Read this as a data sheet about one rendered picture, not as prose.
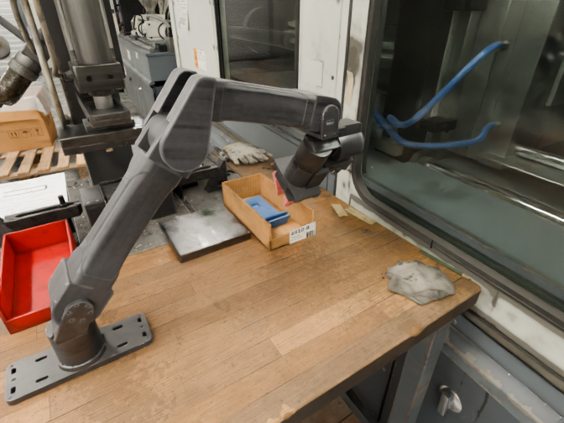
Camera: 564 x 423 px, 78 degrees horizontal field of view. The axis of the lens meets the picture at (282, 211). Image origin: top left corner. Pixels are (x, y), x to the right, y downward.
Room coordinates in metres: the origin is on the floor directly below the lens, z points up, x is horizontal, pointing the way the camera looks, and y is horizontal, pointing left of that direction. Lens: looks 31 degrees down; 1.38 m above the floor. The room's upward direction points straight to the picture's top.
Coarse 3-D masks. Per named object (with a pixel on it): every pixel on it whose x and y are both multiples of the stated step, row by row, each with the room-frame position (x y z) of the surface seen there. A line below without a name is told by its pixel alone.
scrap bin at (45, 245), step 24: (24, 240) 0.62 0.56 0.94; (48, 240) 0.64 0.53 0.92; (72, 240) 0.61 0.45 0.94; (0, 264) 0.50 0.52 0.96; (24, 264) 0.57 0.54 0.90; (48, 264) 0.57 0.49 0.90; (0, 288) 0.44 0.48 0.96; (24, 288) 0.50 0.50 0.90; (48, 288) 0.50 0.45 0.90; (0, 312) 0.40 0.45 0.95; (24, 312) 0.44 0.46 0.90; (48, 312) 0.43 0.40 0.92
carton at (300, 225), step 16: (256, 176) 0.89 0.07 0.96; (224, 192) 0.82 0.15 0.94; (240, 192) 0.86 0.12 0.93; (256, 192) 0.88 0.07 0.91; (272, 192) 0.84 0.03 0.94; (240, 208) 0.74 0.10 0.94; (288, 208) 0.77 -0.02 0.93; (304, 208) 0.71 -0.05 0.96; (256, 224) 0.67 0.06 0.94; (288, 224) 0.73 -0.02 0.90; (304, 224) 0.71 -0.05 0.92; (272, 240) 0.63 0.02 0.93; (288, 240) 0.65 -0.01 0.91
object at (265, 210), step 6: (252, 198) 0.85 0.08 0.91; (258, 198) 0.85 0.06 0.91; (252, 204) 0.82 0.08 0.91; (258, 204) 0.82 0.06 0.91; (264, 204) 0.82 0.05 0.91; (258, 210) 0.78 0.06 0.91; (264, 210) 0.78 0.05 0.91; (270, 210) 0.78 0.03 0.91; (276, 210) 0.78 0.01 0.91; (264, 216) 0.75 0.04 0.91; (270, 216) 0.71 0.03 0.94; (276, 216) 0.72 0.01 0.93; (282, 216) 0.74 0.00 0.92
